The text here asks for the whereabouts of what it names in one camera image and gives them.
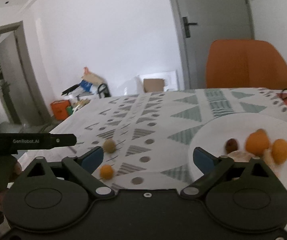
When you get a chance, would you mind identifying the small kumquat orange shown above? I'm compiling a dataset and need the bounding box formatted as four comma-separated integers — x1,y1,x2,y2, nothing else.
99,164,114,180

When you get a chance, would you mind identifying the tan longan fruit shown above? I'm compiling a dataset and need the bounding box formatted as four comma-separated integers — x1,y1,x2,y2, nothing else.
102,139,116,153

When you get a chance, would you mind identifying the large orange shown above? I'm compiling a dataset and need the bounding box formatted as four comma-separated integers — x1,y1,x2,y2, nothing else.
245,132,270,157

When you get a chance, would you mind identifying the large pomelo segment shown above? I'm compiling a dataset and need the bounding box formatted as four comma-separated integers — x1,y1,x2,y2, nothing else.
227,150,254,163

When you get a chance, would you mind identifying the grey-green sofa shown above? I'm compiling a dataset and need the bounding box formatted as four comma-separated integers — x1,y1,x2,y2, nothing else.
0,122,51,133

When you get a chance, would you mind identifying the white plate with Sweet text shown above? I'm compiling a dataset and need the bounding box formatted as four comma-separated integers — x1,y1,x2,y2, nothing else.
188,113,287,187

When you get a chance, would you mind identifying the orange box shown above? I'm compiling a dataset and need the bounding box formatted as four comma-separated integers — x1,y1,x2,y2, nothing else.
50,100,71,121

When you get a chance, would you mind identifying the patterned white tablecloth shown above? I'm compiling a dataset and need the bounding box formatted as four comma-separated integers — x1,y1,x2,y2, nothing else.
19,88,287,190

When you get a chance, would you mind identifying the open grey doorway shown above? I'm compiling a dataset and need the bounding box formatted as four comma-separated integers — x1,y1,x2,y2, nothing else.
0,21,51,126

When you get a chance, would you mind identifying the pile of bags clutter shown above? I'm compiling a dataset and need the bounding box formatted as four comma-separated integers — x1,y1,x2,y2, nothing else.
61,67,111,115

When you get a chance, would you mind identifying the white foam board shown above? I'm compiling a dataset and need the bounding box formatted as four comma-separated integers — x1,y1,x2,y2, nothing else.
138,71,179,92

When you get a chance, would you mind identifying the cardboard box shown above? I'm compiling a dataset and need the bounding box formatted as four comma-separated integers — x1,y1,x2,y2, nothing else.
143,79,165,93

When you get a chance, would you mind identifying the orange chair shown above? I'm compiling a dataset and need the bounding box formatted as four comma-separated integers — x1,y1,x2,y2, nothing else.
205,40,287,90

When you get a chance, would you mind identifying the grey door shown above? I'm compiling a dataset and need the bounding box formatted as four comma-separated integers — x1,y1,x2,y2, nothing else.
170,0,254,89

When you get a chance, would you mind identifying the black door handle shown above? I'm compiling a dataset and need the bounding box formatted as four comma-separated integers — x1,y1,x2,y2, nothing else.
182,17,198,38

